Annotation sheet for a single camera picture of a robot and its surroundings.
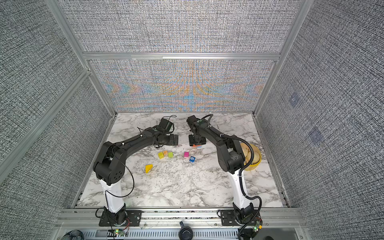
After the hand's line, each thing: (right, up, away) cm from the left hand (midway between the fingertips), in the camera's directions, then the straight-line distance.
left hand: (172, 141), depth 96 cm
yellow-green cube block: (-7, -9, -1) cm, 11 cm away
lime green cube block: (-1, -9, -1) cm, 9 cm away
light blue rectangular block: (+18, -4, +2) cm, 18 cm away
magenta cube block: (+9, -9, +1) cm, 13 cm away
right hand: (+16, -2, +3) cm, 16 cm away
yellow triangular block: (-14, -16, -7) cm, 22 cm away
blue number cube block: (+13, -11, -3) cm, 17 cm away
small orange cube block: (-4, -8, 0) cm, 9 cm away
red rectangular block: (+14, -2, -6) cm, 15 cm away
